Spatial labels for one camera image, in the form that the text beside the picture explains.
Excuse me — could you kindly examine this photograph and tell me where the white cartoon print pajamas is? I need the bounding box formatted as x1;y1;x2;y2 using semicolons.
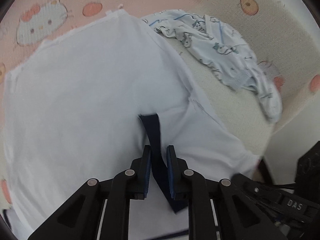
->
141;9;283;123

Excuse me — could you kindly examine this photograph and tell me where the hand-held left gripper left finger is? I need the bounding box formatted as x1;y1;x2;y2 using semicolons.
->
27;145;152;240

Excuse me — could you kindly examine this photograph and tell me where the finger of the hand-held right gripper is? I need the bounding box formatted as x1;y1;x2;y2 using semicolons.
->
234;174;284;205

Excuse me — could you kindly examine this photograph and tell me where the white shirt with navy trim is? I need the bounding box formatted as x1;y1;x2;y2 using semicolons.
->
3;10;263;240

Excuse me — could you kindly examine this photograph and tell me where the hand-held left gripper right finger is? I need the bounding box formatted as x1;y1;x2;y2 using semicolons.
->
166;145;288;240

